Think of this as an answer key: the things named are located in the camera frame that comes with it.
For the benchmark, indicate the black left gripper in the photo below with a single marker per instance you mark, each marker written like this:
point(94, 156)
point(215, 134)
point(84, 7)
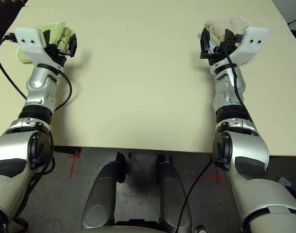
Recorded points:
point(57, 54)

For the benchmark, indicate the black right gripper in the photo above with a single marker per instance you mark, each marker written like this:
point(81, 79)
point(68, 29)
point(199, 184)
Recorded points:
point(218, 54)

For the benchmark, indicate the beige towel white trim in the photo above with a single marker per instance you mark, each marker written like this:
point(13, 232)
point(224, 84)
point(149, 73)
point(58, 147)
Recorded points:
point(220, 26)

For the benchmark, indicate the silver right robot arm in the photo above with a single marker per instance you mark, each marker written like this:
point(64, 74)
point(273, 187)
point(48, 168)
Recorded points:
point(242, 150)

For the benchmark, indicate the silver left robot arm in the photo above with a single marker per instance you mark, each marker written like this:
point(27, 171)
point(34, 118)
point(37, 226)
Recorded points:
point(29, 140)

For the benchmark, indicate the green folded towel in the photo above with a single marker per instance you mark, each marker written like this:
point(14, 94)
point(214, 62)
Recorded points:
point(58, 32)

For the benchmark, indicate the black table leg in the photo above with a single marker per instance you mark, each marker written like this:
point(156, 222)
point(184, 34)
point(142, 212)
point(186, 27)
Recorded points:
point(69, 150)

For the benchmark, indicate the silver robot left leg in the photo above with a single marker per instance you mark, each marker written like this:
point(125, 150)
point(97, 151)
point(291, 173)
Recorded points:
point(103, 191)

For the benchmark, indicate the silver robot leg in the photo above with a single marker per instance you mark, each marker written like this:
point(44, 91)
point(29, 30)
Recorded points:
point(173, 191)
point(103, 191)

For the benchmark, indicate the light blue floor scrap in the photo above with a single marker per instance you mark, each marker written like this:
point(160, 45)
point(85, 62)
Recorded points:
point(284, 181)

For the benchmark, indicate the silver robot right leg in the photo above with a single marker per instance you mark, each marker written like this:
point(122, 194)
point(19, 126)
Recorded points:
point(173, 191)

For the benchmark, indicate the white navy sneaker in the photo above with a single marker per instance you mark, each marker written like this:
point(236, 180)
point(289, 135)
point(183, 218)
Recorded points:
point(201, 229)

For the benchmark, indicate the grey robot waist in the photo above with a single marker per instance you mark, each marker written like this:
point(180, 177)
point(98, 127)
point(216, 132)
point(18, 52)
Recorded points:
point(128, 230)

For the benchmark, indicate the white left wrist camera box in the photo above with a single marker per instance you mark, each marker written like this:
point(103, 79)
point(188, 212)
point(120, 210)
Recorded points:
point(31, 43)

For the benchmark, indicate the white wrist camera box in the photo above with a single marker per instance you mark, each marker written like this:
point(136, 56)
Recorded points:
point(31, 43)
point(252, 43)

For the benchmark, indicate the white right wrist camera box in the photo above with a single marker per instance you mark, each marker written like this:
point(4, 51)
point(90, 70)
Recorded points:
point(252, 43)

